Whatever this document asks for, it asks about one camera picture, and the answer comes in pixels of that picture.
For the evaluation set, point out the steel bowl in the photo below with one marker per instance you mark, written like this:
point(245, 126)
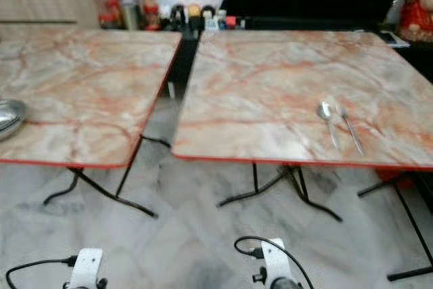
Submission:
point(10, 120)

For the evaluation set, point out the marble top folding table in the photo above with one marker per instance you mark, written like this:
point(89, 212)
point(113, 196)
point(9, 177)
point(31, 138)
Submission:
point(81, 93)
point(264, 99)

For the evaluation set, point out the small squat red-lid jar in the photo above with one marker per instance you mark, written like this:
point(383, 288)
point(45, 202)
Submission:
point(107, 21)

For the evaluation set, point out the steel canister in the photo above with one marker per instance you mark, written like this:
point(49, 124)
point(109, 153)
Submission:
point(131, 15)

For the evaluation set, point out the red-lid jar dark contents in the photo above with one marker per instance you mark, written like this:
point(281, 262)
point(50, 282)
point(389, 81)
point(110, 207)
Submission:
point(151, 17)

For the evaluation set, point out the black figurine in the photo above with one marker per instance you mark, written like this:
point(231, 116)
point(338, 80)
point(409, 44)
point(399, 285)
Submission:
point(178, 15)

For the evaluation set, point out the yellow round-head figurine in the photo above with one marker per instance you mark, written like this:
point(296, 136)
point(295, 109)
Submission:
point(194, 10)

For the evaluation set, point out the small white box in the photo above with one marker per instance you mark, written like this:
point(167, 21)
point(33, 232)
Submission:
point(213, 24)

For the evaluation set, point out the dark round-head figurine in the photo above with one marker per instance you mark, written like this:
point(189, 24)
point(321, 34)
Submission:
point(210, 11)

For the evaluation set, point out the small red box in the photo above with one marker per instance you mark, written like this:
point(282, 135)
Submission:
point(231, 21)

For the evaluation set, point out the silver metal spoon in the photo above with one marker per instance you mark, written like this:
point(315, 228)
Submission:
point(325, 109)

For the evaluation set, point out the silver metal fork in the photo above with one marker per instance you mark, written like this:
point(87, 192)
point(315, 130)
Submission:
point(352, 130)

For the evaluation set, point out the stack of white papers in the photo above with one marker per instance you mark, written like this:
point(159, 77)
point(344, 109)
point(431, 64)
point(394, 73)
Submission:
point(396, 39)

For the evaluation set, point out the red laughing Buddha statue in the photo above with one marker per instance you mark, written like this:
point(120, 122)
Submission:
point(416, 11)

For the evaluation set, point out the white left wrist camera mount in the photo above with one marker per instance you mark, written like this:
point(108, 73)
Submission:
point(86, 269)

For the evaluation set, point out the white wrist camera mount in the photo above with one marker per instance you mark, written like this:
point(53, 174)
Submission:
point(276, 262)
point(86, 269)

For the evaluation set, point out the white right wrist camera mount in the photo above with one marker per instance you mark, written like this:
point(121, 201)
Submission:
point(276, 262)

